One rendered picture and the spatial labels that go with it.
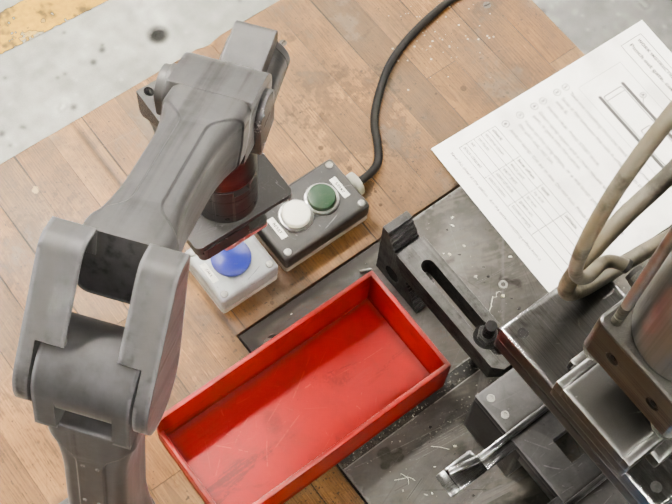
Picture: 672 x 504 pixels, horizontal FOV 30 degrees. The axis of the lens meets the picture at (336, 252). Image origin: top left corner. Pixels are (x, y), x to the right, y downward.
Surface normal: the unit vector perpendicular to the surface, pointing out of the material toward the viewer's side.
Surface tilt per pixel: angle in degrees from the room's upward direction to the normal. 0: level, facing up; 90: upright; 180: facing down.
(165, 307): 39
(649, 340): 90
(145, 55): 0
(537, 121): 1
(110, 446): 76
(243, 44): 0
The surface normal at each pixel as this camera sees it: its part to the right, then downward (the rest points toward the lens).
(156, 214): 0.15, -0.75
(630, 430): 0.04, -0.42
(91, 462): -0.25, 0.74
